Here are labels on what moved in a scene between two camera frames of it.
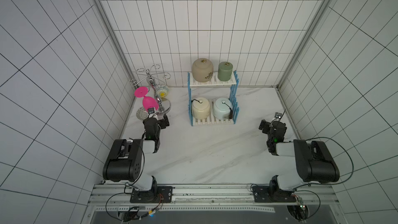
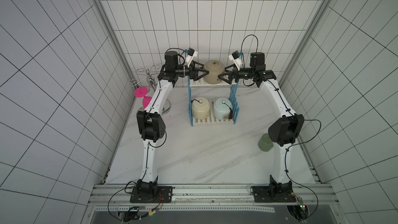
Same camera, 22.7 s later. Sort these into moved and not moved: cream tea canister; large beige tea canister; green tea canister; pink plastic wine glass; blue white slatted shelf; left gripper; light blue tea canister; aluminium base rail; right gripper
Moved: large beige tea canister; green tea canister; left gripper; right gripper
Not moved: aluminium base rail; blue white slatted shelf; light blue tea canister; cream tea canister; pink plastic wine glass
